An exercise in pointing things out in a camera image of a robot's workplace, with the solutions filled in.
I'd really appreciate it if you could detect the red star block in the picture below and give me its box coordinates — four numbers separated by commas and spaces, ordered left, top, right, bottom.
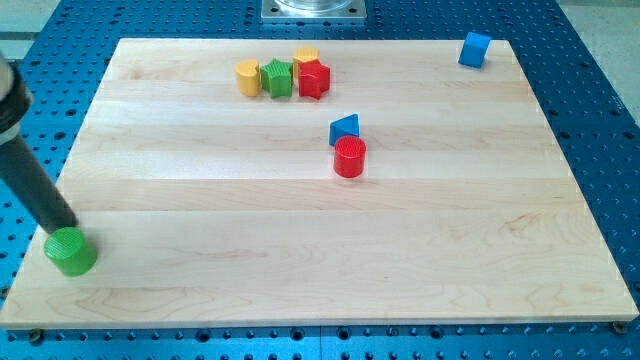
298, 60, 331, 100

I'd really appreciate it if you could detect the green star block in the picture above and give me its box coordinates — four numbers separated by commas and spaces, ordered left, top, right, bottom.
260, 58, 293, 98

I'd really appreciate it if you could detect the yellow heart block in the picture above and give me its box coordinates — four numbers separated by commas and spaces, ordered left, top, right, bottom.
234, 59, 261, 97

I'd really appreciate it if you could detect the red cylinder block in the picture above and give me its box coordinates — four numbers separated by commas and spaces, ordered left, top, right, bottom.
333, 135, 367, 178

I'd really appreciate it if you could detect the blue triangle block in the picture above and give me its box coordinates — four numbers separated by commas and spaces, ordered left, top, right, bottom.
328, 114, 360, 146

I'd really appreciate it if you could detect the wooden board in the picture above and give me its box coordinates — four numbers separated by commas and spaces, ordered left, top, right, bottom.
1, 38, 638, 329

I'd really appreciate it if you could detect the yellow pentagon block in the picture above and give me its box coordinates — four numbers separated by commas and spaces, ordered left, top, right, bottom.
293, 46, 320, 78

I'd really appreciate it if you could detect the blue cube block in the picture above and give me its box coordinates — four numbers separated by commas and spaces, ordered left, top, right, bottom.
458, 32, 493, 69

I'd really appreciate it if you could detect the green cylinder block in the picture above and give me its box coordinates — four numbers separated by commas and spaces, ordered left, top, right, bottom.
44, 227, 98, 277

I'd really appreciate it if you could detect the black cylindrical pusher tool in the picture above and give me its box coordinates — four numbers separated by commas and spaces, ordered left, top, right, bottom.
1, 55, 78, 233

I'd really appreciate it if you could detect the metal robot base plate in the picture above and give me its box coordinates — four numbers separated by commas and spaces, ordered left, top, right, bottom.
261, 0, 367, 21

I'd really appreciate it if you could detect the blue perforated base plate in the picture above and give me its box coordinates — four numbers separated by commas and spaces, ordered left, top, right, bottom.
1, 0, 639, 359

